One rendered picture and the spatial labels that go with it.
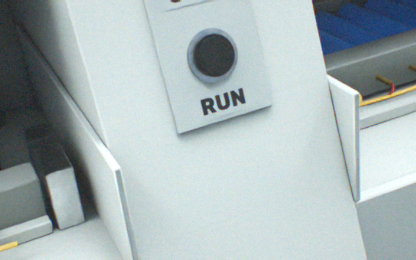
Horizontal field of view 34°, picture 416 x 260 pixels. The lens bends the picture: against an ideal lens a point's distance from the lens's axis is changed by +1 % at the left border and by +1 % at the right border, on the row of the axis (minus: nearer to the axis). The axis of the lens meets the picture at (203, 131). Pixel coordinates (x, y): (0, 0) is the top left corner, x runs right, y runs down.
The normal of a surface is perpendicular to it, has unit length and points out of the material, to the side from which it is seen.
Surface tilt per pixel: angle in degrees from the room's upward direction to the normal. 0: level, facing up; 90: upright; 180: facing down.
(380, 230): 109
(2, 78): 90
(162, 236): 90
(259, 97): 90
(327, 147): 90
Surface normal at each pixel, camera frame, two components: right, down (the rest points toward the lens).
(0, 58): 0.34, 0.09
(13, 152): -0.11, -0.88
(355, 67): 0.40, 0.39
